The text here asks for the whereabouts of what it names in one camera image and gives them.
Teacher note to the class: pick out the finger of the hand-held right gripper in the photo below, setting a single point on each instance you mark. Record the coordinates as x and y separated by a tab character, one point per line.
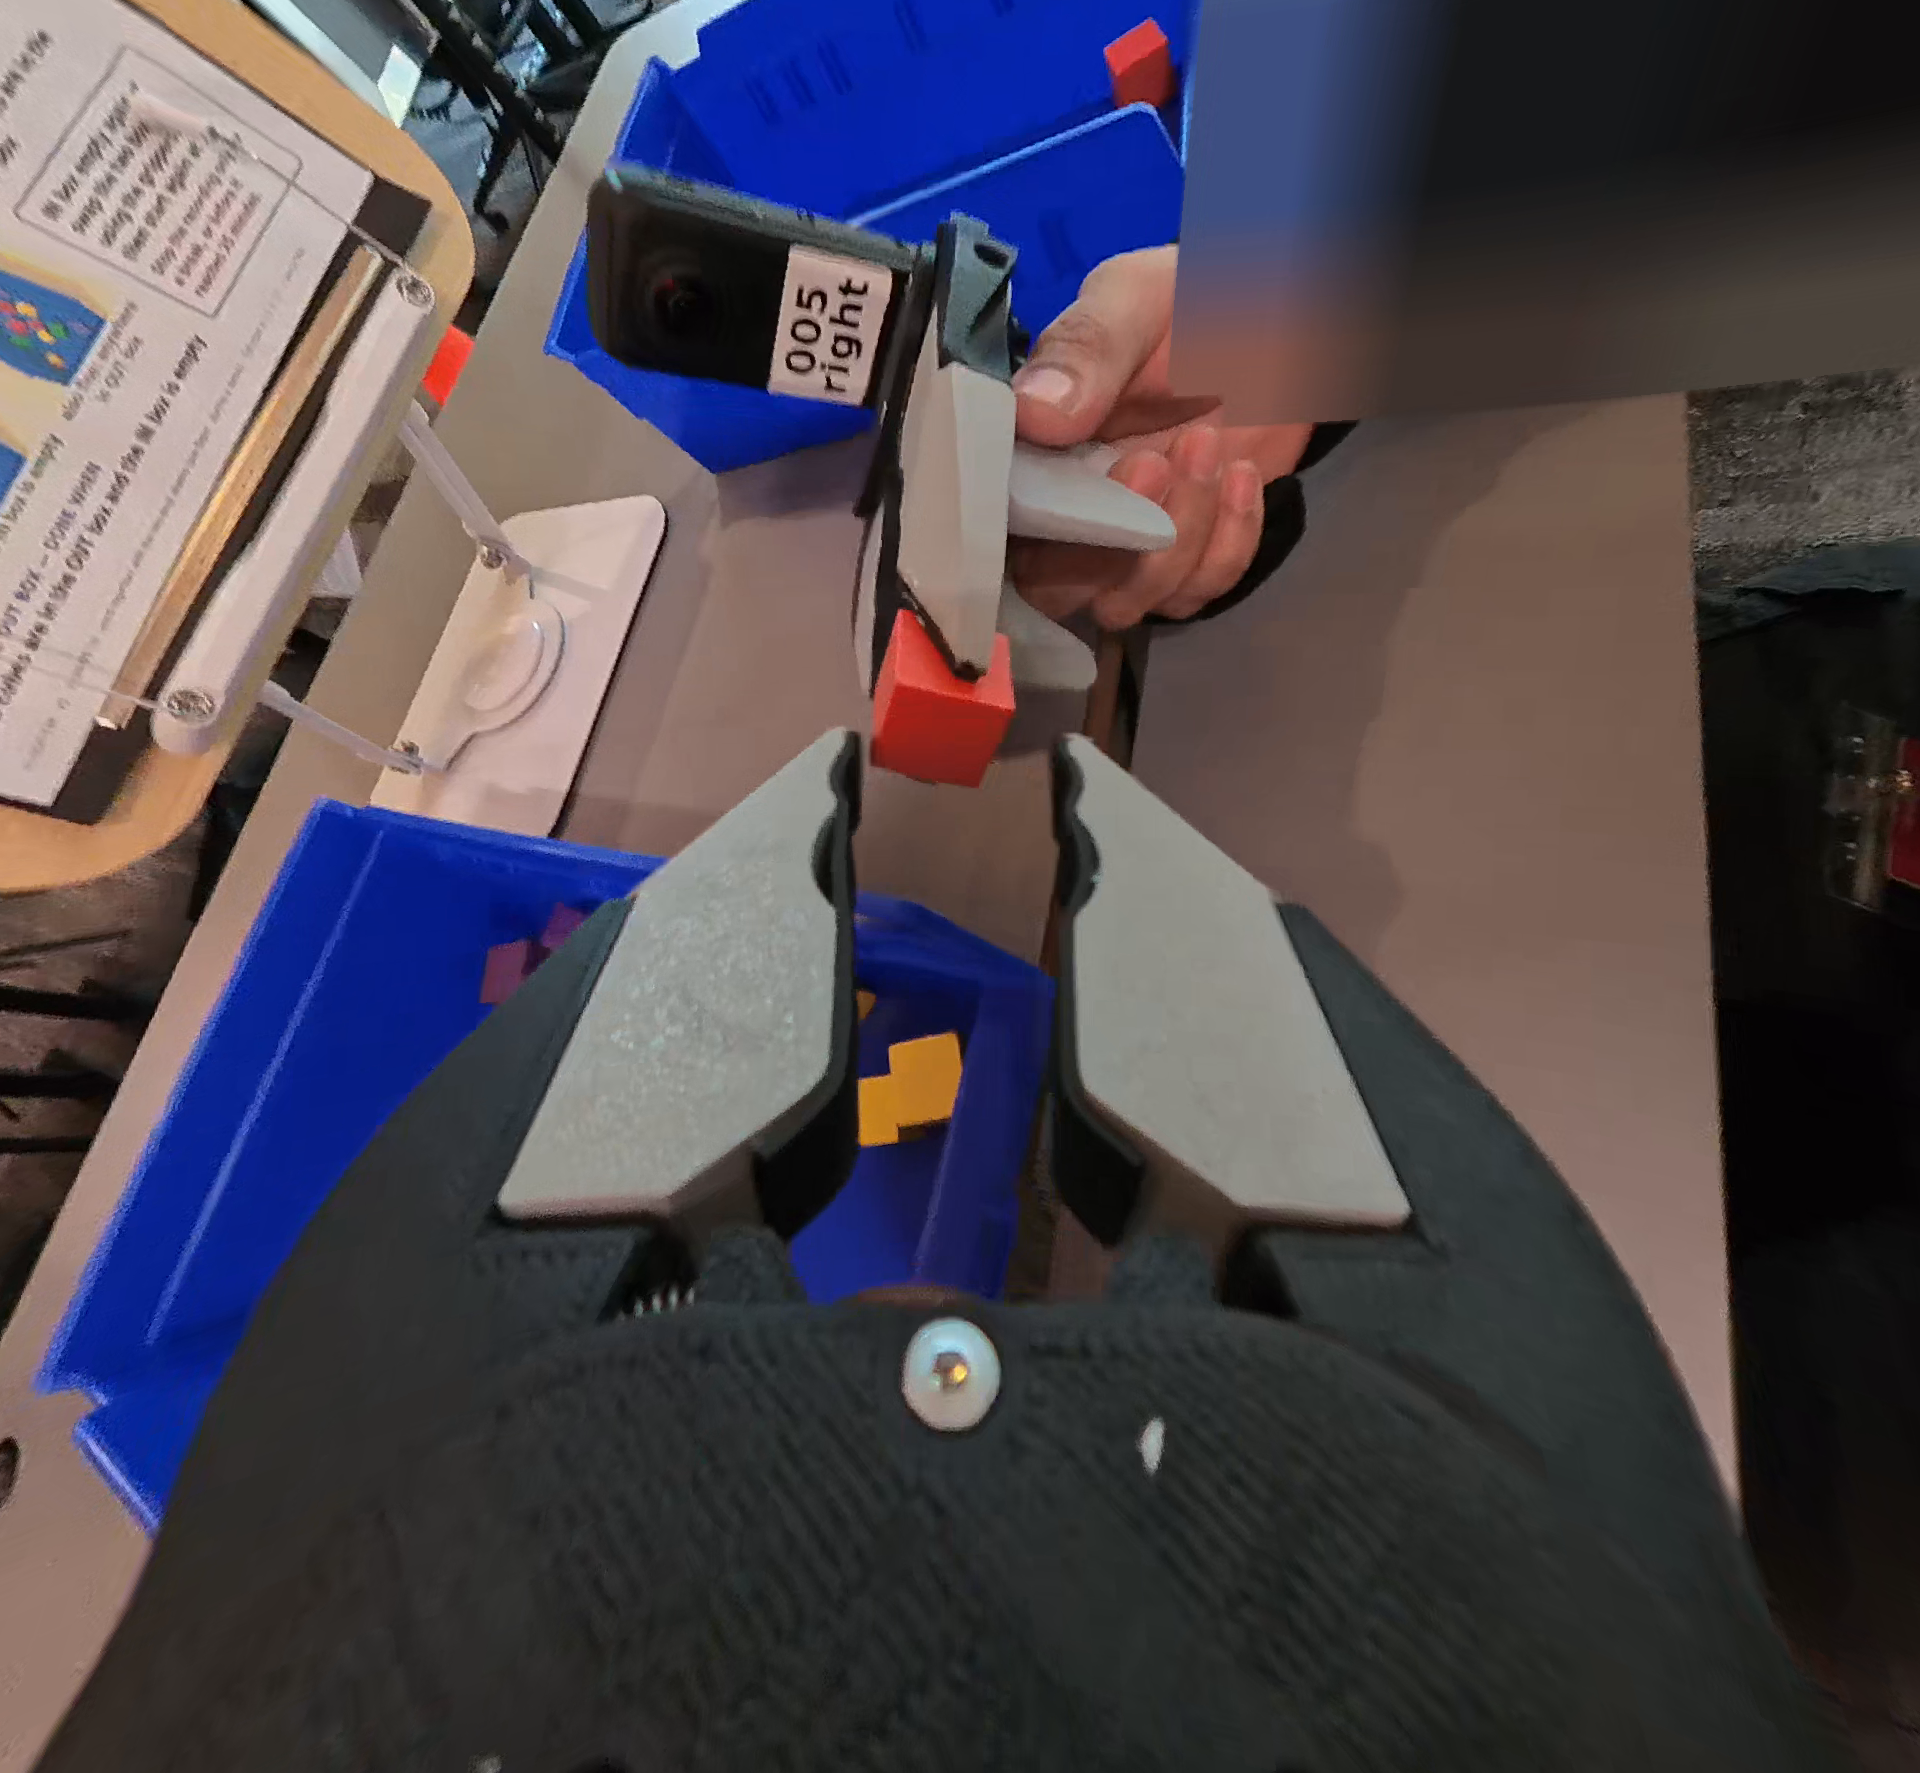
961	499
875	604

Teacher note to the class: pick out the purple wooden cube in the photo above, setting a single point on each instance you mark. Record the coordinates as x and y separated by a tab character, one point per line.
563	924
510	973

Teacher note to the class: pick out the blue plastic bin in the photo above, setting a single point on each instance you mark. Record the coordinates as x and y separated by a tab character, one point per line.
301	1052
899	4

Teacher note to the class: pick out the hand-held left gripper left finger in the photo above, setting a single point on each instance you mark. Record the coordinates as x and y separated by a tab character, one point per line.
690	1039

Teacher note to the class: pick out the person's right hand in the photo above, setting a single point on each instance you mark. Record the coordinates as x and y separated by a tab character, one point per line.
1110	348

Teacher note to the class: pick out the orange traffic cone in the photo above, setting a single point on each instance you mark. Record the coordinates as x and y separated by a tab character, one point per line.
447	367

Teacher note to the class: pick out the red wooden cube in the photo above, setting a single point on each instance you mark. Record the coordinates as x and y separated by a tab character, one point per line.
938	725
1136	64

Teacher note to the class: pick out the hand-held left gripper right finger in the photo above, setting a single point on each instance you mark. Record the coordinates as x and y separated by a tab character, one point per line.
1230	1052

